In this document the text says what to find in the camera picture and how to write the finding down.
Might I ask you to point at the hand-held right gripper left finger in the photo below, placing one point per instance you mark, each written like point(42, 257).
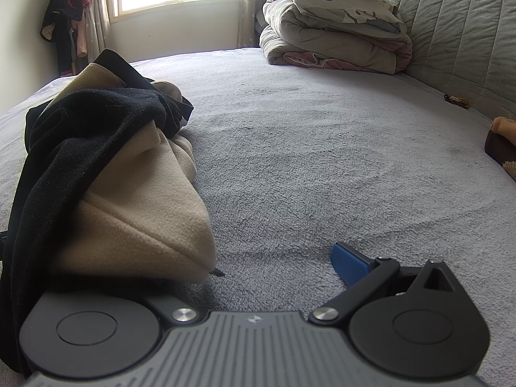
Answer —
point(177, 310)

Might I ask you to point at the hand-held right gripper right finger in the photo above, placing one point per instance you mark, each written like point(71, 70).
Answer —
point(348, 264)

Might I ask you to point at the beige and black raglan shirt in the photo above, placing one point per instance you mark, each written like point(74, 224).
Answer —
point(141, 217)

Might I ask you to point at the dark hanging clothes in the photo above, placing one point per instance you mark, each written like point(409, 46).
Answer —
point(66, 8)

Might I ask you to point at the brown floral knit cloth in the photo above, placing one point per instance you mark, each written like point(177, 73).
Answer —
point(498, 149)

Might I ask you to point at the white cartoon print quilt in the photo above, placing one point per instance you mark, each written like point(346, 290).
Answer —
point(346, 12)

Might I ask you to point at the grey quilted headboard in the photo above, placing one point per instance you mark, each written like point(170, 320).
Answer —
point(455, 28)

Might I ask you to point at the beige patterned curtain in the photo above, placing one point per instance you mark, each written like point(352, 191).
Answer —
point(248, 8)
point(100, 8)

